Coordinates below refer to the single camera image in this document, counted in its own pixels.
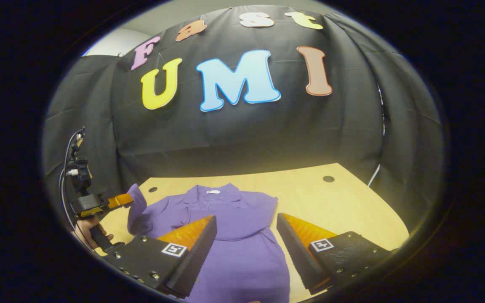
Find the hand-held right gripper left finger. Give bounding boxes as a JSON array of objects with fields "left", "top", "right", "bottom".
[{"left": 103, "top": 215, "right": 218, "bottom": 298}]

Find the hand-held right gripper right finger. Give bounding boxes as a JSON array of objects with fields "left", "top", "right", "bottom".
[{"left": 276, "top": 213, "right": 394, "bottom": 295}]

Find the purple knit cardigan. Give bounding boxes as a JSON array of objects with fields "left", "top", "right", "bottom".
[{"left": 127, "top": 183, "right": 290, "bottom": 303}]

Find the black backdrop cloth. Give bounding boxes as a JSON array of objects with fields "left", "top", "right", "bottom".
[{"left": 42, "top": 4, "right": 444, "bottom": 236}]

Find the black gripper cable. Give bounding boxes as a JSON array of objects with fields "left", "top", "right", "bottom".
[{"left": 59, "top": 128, "right": 86, "bottom": 230}]

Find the thin white cable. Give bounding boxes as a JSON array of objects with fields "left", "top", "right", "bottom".
[{"left": 367, "top": 163, "right": 381, "bottom": 188}]

